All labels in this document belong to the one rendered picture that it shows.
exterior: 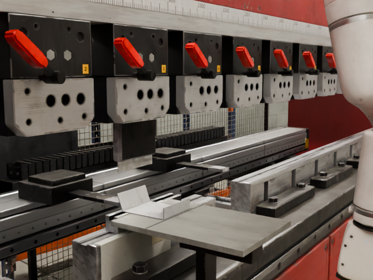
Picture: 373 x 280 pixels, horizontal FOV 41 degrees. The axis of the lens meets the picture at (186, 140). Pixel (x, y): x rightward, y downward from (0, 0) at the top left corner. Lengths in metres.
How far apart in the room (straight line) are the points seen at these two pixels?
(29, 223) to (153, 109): 0.38
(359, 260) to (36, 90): 0.60
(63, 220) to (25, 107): 0.51
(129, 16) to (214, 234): 0.39
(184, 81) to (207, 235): 0.33
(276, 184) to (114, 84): 0.76
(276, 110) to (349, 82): 8.25
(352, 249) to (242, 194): 0.47
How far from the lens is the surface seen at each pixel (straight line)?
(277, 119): 9.20
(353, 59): 0.89
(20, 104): 0.71
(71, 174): 1.13
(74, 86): 0.77
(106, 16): 0.83
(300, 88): 1.54
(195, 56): 0.97
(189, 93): 1.01
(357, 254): 0.93
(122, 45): 0.80
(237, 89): 1.18
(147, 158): 0.98
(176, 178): 1.49
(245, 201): 1.34
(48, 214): 1.14
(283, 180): 1.52
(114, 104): 0.84
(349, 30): 0.89
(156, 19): 0.93
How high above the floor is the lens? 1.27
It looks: 8 degrees down
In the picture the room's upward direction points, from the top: straight up
